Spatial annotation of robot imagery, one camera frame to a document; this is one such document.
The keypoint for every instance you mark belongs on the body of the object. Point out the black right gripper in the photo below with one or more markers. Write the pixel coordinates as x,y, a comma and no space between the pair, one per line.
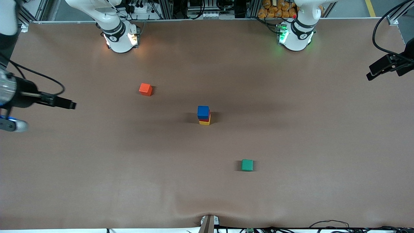
26,94

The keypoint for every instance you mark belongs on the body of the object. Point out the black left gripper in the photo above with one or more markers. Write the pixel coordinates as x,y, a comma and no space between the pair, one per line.
408,61

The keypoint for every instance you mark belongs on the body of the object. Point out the blue cube block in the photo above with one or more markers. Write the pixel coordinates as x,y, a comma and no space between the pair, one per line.
203,112

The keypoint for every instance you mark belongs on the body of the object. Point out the red cube block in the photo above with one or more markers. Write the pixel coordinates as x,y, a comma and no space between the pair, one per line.
205,120

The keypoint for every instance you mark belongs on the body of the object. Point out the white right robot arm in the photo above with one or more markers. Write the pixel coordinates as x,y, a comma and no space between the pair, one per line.
119,42

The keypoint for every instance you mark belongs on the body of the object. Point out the orange cube block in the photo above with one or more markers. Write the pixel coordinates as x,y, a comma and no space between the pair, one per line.
145,89

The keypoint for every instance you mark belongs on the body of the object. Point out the white power strip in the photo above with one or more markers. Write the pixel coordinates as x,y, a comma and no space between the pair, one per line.
139,9

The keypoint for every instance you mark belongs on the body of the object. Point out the bag of orange packets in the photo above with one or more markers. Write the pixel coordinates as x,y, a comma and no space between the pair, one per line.
275,9

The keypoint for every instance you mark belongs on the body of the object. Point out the yellow cube block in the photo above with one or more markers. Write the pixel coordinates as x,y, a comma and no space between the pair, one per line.
204,123

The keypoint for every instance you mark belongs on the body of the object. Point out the green cube block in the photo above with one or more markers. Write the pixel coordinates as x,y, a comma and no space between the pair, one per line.
247,165

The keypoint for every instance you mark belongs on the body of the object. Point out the brown table mat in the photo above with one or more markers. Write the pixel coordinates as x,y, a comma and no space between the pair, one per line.
207,194

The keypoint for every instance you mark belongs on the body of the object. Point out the white terminal block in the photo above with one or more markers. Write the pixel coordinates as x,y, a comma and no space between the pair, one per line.
211,15

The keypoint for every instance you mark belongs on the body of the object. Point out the aluminium frame profile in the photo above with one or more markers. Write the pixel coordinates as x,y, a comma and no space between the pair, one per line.
396,16
29,14

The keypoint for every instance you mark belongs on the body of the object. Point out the aluminium frame post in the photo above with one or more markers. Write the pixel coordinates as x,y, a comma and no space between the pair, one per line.
252,9
166,9

